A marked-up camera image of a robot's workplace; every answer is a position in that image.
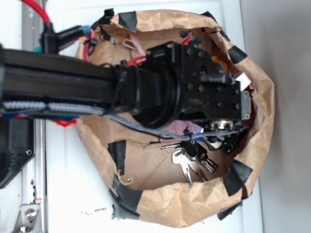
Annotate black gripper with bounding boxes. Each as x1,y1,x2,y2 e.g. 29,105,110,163
145,42,251,121

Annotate silver keys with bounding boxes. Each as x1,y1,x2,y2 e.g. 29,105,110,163
161,141,219,184

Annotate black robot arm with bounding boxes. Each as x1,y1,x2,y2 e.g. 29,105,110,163
0,42,251,129

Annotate yellow rubber duck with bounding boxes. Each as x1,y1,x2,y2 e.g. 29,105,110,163
211,55,229,72

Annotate pink plush toy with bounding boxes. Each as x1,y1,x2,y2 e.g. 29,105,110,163
122,34,146,59

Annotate brown paper bag tray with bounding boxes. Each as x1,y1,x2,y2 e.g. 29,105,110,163
75,10,275,228

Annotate red cable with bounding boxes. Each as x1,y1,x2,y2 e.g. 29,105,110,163
20,0,98,61

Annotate grey braided cable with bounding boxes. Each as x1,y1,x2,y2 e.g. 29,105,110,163
0,101,251,143

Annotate aluminium rail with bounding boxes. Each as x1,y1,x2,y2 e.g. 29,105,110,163
21,3,48,233

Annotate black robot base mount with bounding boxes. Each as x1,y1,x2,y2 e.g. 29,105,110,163
0,118,35,189

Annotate metal corner bracket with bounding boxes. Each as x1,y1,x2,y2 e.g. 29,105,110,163
12,203,43,233

